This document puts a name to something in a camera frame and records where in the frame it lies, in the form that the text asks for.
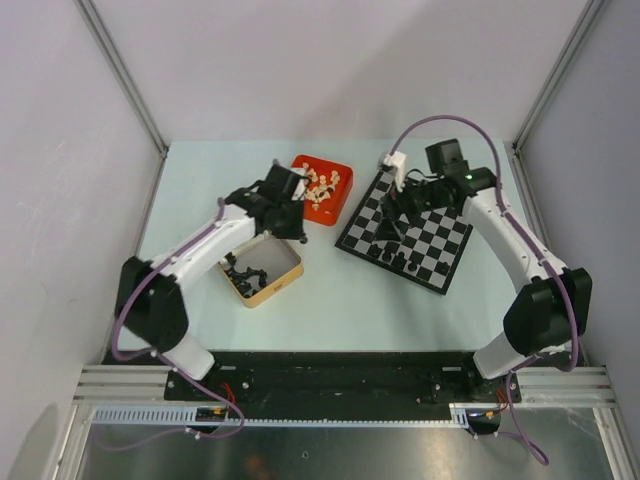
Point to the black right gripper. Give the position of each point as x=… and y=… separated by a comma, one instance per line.
x=387, y=230

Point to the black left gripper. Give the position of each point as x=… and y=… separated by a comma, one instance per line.
x=297, y=230

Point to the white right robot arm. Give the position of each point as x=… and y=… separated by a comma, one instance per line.
x=552, y=301

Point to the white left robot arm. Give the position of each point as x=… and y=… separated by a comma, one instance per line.
x=150, y=312

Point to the pile of white chess pieces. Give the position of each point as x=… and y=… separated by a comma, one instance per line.
x=321, y=186

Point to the pile of black chess pieces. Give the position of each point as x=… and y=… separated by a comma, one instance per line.
x=247, y=282

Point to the gold metal tin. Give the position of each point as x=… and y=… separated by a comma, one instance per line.
x=261, y=268

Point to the black and white chessboard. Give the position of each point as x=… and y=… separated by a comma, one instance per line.
x=439, y=236

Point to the red plastic tray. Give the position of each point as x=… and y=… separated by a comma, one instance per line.
x=329, y=211

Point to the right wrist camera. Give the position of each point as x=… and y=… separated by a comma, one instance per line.
x=395, y=163

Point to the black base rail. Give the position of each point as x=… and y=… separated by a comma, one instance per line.
x=436, y=377

